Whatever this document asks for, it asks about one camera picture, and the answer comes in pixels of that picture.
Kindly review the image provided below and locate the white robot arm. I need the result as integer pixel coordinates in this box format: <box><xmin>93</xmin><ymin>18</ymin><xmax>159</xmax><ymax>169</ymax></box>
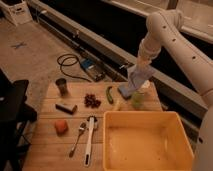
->
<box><xmin>137</xmin><ymin>10</ymin><xmax>213</xmax><ymax>171</ymax></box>

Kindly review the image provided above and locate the yellow plastic bin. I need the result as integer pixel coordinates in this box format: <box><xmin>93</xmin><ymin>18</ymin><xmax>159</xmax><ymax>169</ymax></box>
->
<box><xmin>103</xmin><ymin>111</ymin><xmax>194</xmax><ymax>171</ymax></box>

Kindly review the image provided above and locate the black rectangular block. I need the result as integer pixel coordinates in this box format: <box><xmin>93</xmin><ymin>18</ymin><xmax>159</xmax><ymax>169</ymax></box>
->
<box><xmin>55</xmin><ymin>103</ymin><xmax>78</xmax><ymax>115</ymax></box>

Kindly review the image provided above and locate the blue power box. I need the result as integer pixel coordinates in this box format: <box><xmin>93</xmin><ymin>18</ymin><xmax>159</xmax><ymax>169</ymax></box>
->
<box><xmin>80</xmin><ymin>59</ymin><xmax>105</xmax><ymax>82</ymax></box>

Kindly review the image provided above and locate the metal spoon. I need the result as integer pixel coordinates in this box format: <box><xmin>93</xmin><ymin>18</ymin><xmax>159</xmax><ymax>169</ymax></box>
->
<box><xmin>69</xmin><ymin>122</ymin><xmax>86</xmax><ymax>158</ymax></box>

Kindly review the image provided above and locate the blue sponge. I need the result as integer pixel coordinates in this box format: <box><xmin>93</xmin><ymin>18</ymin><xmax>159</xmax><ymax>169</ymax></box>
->
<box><xmin>118</xmin><ymin>85</ymin><xmax>132</xmax><ymax>99</ymax></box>

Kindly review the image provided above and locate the white cardboard box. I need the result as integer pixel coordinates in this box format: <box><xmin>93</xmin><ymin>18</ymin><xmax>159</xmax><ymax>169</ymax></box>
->
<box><xmin>0</xmin><ymin>0</ymin><xmax>32</xmax><ymax>26</ymax></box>

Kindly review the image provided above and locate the green chili pepper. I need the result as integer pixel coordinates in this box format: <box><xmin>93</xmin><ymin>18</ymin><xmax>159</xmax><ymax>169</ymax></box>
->
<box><xmin>106</xmin><ymin>86</ymin><xmax>114</xmax><ymax>104</ymax></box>

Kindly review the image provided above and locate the orange round fruit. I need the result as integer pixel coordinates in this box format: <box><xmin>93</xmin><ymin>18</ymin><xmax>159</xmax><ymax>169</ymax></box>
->
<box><xmin>54</xmin><ymin>120</ymin><xmax>68</xmax><ymax>135</ymax></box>

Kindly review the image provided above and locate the light blue towel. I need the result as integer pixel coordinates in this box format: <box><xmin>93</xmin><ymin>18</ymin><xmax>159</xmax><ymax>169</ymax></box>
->
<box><xmin>128</xmin><ymin>65</ymin><xmax>154</xmax><ymax>92</ymax></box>

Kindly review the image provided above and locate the black equipment stand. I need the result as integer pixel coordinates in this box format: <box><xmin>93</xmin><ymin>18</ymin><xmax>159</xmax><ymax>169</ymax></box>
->
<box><xmin>0</xmin><ymin>68</ymin><xmax>37</xmax><ymax>171</ymax></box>

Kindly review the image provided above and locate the metal cup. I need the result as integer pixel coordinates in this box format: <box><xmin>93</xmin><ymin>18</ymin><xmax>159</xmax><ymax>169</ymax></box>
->
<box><xmin>55</xmin><ymin>78</ymin><xmax>68</xmax><ymax>96</ymax></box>

